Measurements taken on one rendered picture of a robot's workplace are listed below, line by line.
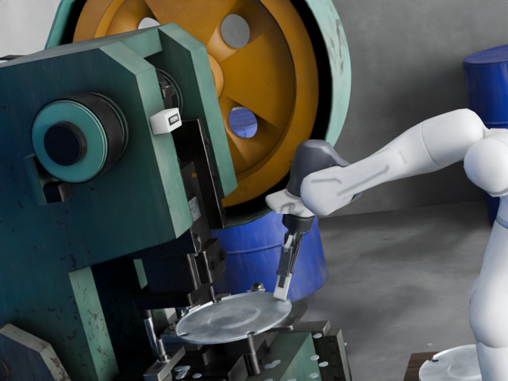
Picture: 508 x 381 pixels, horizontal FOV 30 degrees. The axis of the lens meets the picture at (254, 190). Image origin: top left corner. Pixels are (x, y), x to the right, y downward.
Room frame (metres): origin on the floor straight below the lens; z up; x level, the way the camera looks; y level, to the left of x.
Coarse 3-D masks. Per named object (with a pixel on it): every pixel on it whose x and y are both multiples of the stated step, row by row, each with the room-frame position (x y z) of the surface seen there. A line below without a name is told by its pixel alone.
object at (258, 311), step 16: (208, 304) 2.32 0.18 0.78; (224, 304) 2.30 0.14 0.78; (240, 304) 2.27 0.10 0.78; (256, 304) 2.25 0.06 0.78; (272, 304) 2.22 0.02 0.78; (288, 304) 2.20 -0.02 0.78; (192, 320) 2.24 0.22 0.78; (208, 320) 2.22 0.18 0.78; (224, 320) 2.18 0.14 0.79; (240, 320) 2.15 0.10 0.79; (256, 320) 2.14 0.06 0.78; (272, 320) 2.12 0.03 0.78; (192, 336) 2.13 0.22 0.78; (208, 336) 2.11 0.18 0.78; (224, 336) 2.09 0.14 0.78; (240, 336) 2.05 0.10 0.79
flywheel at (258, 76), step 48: (96, 0) 2.63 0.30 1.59; (144, 0) 2.61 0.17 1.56; (192, 0) 2.56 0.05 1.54; (240, 0) 2.51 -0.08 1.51; (288, 0) 2.42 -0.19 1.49; (240, 48) 2.52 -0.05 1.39; (288, 48) 2.47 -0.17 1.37; (240, 96) 2.53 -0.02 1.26; (288, 96) 2.48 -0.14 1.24; (240, 144) 2.54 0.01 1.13; (288, 144) 2.45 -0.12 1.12; (240, 192) 2.52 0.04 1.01
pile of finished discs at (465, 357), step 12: (456, 348) 2.59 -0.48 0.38; (468, 348) 2.58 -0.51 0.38; (432, 360) 2.56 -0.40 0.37; (444, 360) 2.54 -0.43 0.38; (456, 360) 2.52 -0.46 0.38; (468, 360) 2.49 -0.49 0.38; (420, 372) 2.50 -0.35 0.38; (432, 372) 2.48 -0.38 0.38; (444, 372) 2.46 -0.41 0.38; (456, 372) 2.44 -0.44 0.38; (468, 372) 2.42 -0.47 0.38; (480, 372) 2.40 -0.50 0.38
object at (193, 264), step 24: (192, 168) 2.26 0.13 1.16; (192, 192) 2.23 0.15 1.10; (192, 216) 2.20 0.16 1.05; (216, 240) 2.22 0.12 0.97; (144, 264) 2.19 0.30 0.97; (168, 264) 2.16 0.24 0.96; (192, 264) 2.15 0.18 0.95; (216, 264) 2.17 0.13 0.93; (168, 288) 2.17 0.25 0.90; (192, 288) 2.14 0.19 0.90
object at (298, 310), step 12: (300, 312) 2.13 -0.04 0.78; (288, 324) 2.08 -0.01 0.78; (252, 336) 2.14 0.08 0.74; (264, 336) 2.20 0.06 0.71; (228, 348) 2.15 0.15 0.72; (240, 348) 2.14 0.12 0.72; (252, 348) 2.13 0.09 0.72; (264, 348) 2.18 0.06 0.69; (252, 360) 2.13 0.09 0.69; (264, 360) 2.17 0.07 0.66; (252, 372) 2.13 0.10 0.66
